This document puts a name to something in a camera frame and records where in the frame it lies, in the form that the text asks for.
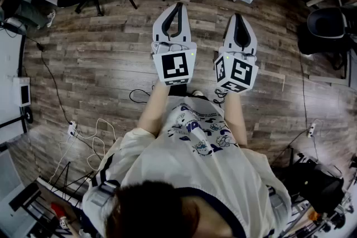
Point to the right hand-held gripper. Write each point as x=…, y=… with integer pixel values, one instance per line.
x=240, y=71

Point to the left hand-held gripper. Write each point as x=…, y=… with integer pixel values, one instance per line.
x=174, y=65

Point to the person's left forearm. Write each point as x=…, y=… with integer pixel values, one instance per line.
x=153, y=111

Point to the person's black shorts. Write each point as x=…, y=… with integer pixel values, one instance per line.
x=178, y=89

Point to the person's white shoe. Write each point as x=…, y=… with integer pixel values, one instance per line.
x=198, y=92

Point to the white power strip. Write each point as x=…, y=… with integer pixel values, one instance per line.
x=311, y=130
x=72, y=128

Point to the person's white printed shirt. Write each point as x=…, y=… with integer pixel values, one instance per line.
x=195, y=175

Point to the white box with dark screen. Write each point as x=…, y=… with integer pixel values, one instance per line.
x=21, y=92

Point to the black equipment case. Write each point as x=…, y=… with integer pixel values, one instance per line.
x=320, y=184

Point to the black tripod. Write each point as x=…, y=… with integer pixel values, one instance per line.
x=67, y=175

